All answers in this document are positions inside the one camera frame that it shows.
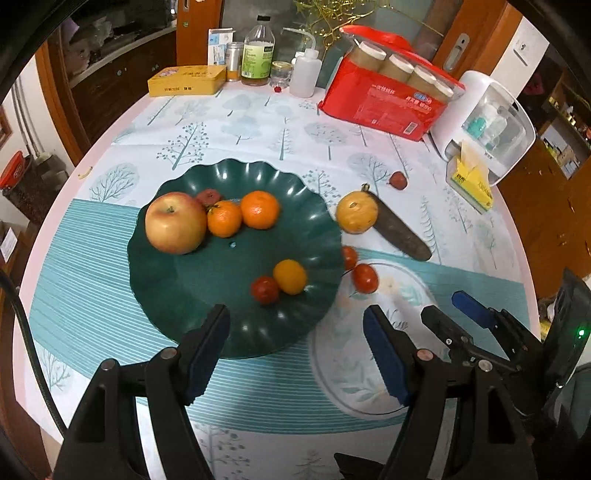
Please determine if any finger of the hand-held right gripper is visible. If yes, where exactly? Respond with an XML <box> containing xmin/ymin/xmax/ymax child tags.
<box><xmin>451</xmin><ymin>291</ymin><xmax>543</xmax><ymax>356</ymax></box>
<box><xmin>421</xmin><ymin>305</ymin><xmax>509</xmax><ymax>370</ymax></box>

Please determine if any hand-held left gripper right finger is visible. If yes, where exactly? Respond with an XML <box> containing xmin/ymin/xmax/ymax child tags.
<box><xmin>362</xmin><ymin>305</ymin><xmax>539</xmax><ymax>480</ymax></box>

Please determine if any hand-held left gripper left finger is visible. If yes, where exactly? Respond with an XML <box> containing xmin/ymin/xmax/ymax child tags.
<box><xmin>55</xmin><ymin>302</ymin><xmax>232</xmax><ymax>480</ymax></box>

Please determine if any green scalloped plate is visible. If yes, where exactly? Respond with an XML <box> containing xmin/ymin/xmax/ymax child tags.
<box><xmin>127</xmin><ymin>158</ymin><xmax>343</xmax><ymax>360</ymax></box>

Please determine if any small yellow kumquat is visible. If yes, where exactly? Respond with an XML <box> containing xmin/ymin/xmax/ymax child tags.
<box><xmin>272</xmin><ymin>259</ymin><xmax>308</xmax><ymax>295</ymax></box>

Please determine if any red apple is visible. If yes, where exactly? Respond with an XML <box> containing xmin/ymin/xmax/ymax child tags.
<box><xmin>145</xmin><ymin>191</ymin><xmax>208</xmax><ymax>256</ymax></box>

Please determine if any small orange mandarin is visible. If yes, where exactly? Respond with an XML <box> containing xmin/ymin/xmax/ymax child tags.
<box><xmin>206</xmin><ymin>200</ymin><xmax>243</xmax><ymax>239</ymax></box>

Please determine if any large orange mandarin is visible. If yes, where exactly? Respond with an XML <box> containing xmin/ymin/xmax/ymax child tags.
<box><xmin>240</xmin><ymin>191</ymin><xmax>281</xmax><ymax>230</ymax></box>

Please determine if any dark cucumber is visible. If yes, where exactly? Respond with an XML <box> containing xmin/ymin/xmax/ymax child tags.
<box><xmin>360</xmin><ymin>184</ymin><xmax>433</xmax><ymax>262</ymax></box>

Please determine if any brown wooden cabinet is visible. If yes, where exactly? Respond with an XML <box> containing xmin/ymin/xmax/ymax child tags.
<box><xmin>501</xmin><ymin>152</ymin><xmax>591</xmax><ymax>296</ymax></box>

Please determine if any yellow tissue pack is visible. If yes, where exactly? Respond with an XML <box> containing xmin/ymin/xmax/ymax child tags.
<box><xmin>447</xmin><ymin>143</ymin><xmax>495</xmax><ymax>214</ymax></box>

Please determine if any yellow pear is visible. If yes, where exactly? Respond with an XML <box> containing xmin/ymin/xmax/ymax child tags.
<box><xmin>335</xmin><ymin>191</ymin><xmax>379</xmax><ymax>234</ymax></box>

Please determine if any teal cosmetic bottle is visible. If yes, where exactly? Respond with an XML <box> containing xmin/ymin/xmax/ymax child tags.
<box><xmin>465</xmin><ymin>113</ymin><xmax>488</xmax><ymax>139</ymax></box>

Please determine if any white cosmetic bottle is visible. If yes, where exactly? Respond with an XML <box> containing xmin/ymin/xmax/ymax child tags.
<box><xmin>482</xmin><ymin>102</ymin><xmax>509</xmax><ymax>139</ymax></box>

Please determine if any white appliance with clear lid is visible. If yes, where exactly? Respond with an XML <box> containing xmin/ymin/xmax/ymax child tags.
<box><xmin>429</xmin><ymin>70</ymin><xmax>537</xmax><ymax>188</ymax></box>

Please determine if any red paper cup package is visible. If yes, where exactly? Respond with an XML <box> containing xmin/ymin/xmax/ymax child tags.
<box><xmin>318</xmin><ymin>25</ymin><xmax>466</xmax><ymax>142</ymax></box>

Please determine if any red lid container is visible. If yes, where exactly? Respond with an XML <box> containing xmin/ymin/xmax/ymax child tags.
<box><xmin>0</xmin><ymin>151</ymin><xmax>38</xmax><ymax>224</ymax></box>

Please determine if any yellow tin box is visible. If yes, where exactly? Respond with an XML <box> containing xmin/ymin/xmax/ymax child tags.
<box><xmin>148</xmin><ymin>65</ymin><xmax>227</xmax><ymax>97</ymax></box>

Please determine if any dark wooden kitchen cabinet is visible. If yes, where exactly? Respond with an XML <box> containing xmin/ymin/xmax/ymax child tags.
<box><xmin>46</xmin><ymin>0</ymin><xmax>185</xmax><ymax>153</ymax></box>

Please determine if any wooden glass door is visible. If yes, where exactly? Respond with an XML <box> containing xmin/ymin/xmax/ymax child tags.
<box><xmin>178</xmin><ymin>0</ymin><xmax>513</xmax><ymax>81</ymax></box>

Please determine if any small glass jar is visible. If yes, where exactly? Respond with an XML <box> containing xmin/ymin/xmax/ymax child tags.
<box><xmin>270</xmin><ymin>61</ymin><xmax>295</xmax><ymax>88</ymax></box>

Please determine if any white squeeze bottle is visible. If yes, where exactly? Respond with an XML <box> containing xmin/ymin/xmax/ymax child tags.
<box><xmin>283</xmin><ymin>27</ymin><xmax>322</xmax><ymax>98</ymax></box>

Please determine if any small metal can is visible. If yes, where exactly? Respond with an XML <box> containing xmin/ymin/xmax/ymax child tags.
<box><xmin>226</xmin><ymin>41</ymin><xmax>245</xmax><ymax>82</ymax></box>

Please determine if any green label glass bottle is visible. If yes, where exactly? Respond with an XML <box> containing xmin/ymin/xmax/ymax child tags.
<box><xmin>241</xmin><ymin>15</ymin><xmax>274</xmax><ymax>87</ymax></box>

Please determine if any white blue carton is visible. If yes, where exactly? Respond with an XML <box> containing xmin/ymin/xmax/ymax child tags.
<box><xmin>208</xmin><ymin>28</ymin><xmax>235</xmax><ymax>66</ymax></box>

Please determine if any gold door ornament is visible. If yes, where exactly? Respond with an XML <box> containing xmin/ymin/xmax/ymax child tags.
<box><xmin>293</xmin><ymin>0</ymin><xmax>444</xmax><ymax>47</ymax></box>

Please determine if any black cable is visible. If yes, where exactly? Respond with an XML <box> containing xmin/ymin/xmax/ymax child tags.
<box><xmin>0</xmin><ymin>268</ymin><xmax>70</xmax><ymax>446</ymax></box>

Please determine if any wall shelf with bottles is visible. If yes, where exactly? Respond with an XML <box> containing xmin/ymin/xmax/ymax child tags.
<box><xmin>540</xmin><ymin>69</ymin><xmax>591</xmax><ymax>181</ymax></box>

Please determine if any grey door handle plate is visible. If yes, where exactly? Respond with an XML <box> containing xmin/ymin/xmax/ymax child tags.
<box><xmin>445</xmin><ymin>33</ymin><xmax>470</xmax><ymax>72</ymax></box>

